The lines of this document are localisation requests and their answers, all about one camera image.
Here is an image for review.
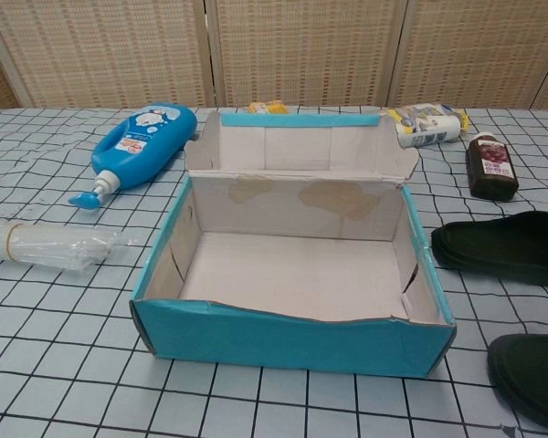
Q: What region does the tan rubber band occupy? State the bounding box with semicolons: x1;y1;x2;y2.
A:
5;222;19;262

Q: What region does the white yellow bag roll pack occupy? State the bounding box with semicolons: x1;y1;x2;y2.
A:
387;103;471;150

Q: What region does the blue pump detergent bottle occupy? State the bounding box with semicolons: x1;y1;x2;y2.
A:
68;103;198;212

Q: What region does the blue cardboard shoe box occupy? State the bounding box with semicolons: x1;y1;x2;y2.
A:
128;109;458;381

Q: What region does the woven bamboo folding screen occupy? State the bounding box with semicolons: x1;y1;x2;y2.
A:
0;0;548;110

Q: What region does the yellow snack packet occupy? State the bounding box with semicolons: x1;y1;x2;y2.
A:
248;99;288;115

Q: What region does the black slipper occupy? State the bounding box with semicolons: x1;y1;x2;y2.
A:
430;210;548;289
486;332;548;434

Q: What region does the blue checkered tablecloth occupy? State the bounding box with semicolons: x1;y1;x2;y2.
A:
0;107;548;438

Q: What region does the clear plastic bundle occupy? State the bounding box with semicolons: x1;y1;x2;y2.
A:
0;217;124;275

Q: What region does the dark juice bottle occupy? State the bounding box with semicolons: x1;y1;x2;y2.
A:
465;131;518;201

